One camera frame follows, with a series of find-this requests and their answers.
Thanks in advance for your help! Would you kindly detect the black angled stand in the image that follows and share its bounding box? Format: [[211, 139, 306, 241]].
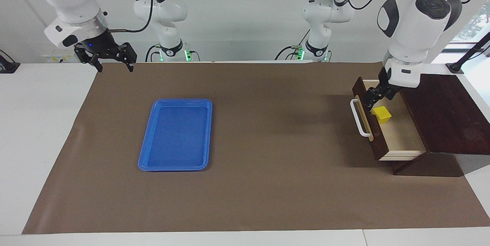
[[446, 31, 490, 75]]

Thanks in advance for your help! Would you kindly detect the yellow cube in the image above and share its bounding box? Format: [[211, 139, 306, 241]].
[[371, 106, 392, 125]]

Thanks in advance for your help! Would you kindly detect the black table clamp mount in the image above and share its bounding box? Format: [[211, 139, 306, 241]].
[[0, 50, 20, 74]]

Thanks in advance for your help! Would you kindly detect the brown table mat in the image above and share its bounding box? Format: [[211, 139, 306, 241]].
[[22, 62, 490, 235]]

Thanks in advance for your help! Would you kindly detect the dark wooden cabinet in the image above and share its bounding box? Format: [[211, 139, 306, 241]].
[[387, 73, 490, 177]]

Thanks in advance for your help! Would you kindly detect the white drawer handle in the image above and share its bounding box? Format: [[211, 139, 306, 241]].
[[350, 98, 372, 138]]

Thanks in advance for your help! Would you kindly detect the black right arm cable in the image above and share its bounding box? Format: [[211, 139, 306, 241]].
[[107, 0, 154, 34]]

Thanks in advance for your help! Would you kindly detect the black right base cable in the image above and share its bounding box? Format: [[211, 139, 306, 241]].
[[145, 45, 161, 62]]

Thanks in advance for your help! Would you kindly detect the dark wooden drawer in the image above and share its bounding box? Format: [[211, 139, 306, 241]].
[[352, 77, 426, 161]]

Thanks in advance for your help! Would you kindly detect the beige wooden handle backplate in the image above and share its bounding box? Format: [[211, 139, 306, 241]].
[[354, 95, 374, 141]]

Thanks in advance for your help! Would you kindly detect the window with greenery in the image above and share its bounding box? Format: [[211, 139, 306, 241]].
[[452, 1, 490, 43]]

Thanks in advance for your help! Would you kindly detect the black base cable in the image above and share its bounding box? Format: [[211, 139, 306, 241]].
[[145, 45, 161, 62], [275, 28, 310, 61]]

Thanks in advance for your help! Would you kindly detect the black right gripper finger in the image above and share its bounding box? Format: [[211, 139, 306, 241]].
[[117, 42, 137, 72], [75, 45, 103, 72]]

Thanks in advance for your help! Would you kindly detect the black left base cable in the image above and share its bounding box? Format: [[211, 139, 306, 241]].
[[275, 28, 310, 61]]

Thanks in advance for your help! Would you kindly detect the white wall socket box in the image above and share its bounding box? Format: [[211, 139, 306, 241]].
[[41, 45, 79, 63]]

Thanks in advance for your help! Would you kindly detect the blue plastic tray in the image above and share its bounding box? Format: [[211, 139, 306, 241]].
[[138, 98, 213, 172]]

